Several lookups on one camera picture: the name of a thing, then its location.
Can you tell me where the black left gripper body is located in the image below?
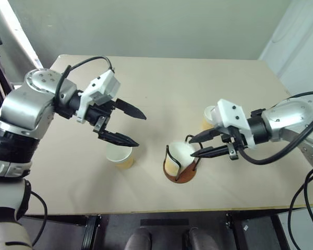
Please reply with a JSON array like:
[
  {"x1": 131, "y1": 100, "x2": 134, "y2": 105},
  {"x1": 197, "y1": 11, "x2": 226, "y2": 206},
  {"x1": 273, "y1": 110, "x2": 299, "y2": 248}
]
[{"x1": 85, "y1": 99, "x2": 117, "y2": 134}]

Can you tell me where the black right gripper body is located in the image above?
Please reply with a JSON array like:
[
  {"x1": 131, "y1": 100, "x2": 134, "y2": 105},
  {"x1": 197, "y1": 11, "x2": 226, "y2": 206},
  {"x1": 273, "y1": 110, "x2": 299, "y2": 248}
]
[{"x1": 219, "y1": 126, "x2": 243, "y2": 160}]

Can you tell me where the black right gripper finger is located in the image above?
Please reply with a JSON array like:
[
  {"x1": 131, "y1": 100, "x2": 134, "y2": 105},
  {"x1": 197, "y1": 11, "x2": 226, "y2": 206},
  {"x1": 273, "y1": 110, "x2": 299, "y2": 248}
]
[
  {"x1": 190, "y1": 145, "x2": 229, "y2": 158},
  {"x1": 188, "y1": 128, "x2": 222, "y2": 144}
]

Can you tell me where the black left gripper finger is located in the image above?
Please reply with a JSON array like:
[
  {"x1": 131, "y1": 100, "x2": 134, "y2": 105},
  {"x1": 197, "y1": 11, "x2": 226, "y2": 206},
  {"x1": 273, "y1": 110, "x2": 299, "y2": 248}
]
[
  {"x1": 115, "y1": 98, "x2": 147, "y2": 121},
  {"x1": 97, "y1": 131, "x2": 140, "y2": 147}
]

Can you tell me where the cup in brown holder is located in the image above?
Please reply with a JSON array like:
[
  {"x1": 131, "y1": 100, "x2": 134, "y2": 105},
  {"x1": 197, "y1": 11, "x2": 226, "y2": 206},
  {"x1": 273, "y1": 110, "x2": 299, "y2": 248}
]
[{"x1": 162, "y1": 134, "x2": 200, "y2": 184}]

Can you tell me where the black tape strip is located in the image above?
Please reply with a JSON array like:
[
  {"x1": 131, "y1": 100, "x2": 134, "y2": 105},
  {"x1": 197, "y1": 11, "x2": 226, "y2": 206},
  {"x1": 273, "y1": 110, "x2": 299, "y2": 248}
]
[{"x1": 140, "y1": 219, "x2": 190, "y2": 227}]

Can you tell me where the dark box with white sticker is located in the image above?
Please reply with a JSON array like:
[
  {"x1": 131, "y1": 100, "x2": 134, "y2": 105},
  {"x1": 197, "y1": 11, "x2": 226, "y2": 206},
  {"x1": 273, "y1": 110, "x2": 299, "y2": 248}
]
[{"x1": 238, "y1": 212, "x2": 290, "y2": 250}]

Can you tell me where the dark rounded shape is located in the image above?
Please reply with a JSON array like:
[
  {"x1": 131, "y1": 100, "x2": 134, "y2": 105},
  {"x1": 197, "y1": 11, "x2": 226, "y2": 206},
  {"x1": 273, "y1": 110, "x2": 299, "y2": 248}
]
[{"x1": 124, "y1": 227, "x2": 153, "y2": 250}]

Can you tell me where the white slanted beam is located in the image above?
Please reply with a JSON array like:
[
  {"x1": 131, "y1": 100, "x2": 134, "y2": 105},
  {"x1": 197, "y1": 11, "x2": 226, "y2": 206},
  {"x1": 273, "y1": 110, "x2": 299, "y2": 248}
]
[{"x1": 4, "y1": 0, "x2": 44, "y2": 70}]

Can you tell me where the white board panel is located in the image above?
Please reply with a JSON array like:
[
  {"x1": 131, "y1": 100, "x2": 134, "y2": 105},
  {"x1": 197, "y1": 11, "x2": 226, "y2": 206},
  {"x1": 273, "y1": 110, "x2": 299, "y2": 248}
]
[{"x1": 257, "y1": 0, "x2": 313, "y2": 97}]

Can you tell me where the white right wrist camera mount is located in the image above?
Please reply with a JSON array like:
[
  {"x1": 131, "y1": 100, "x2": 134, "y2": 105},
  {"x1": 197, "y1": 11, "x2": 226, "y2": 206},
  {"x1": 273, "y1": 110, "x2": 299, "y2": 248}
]
[{"x1": 210, "y1": 98, "x2": 257, "y2": 149}]

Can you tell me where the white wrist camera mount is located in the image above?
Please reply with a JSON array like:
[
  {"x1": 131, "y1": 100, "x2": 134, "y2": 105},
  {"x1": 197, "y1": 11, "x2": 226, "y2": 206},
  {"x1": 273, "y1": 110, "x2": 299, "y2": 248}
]
[
  {"x1": 210, "y1": 98, "x2": 257, "y2": 149},
  {"x1": 75, "y1": 69, "x2": 121, "y2": 123}
]

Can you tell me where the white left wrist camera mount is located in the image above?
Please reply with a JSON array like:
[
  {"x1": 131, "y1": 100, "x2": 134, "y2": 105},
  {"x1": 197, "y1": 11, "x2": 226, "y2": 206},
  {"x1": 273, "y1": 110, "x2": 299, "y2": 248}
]
[{"x1": 75, "y1": 69, "x2": 121, "y2": 123}]

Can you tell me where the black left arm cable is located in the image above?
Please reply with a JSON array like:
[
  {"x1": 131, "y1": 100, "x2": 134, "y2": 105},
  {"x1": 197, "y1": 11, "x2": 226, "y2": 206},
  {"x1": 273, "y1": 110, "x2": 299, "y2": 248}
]
[{"x1": 54, "y1": 55, "x2": 116, "y2": 105}]

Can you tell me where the black table frame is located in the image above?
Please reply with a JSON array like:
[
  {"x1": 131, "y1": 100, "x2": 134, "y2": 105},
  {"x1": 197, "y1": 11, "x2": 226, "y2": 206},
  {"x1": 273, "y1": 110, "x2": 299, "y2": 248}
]
[{"x1": 20, "y1": 205, "x2": 290, "y2": 250}]

